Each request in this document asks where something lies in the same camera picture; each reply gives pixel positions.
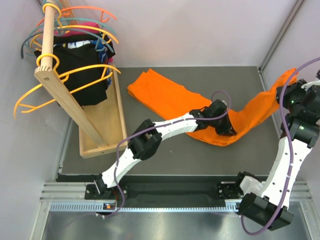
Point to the blue hanging garment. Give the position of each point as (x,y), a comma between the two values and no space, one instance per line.
(103,52)

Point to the yellow hanger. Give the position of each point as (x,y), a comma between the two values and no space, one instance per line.
(64,77)
(63,22)

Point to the pink hanging garment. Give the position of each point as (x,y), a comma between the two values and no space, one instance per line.
(81,29)

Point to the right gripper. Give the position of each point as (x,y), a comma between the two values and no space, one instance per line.
(295,86)

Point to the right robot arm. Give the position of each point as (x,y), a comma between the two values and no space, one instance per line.
(266,203)

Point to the orange trousers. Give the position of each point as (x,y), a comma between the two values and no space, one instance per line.
(171,100)

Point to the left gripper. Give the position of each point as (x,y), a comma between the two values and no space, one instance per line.
(227,129)

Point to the black hanging garment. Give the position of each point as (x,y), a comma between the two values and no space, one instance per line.
(75,52)

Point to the corner aluminium profile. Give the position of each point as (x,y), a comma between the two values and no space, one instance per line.
(293,13)

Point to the wooden rack base tray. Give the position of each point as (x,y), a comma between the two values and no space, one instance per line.
(108,118)

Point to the aluminium frame rail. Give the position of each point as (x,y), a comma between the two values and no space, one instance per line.
(82,197)

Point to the orange hanger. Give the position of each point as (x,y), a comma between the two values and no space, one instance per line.
(78,14)

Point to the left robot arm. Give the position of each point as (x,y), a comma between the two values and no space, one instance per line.
(146,139)

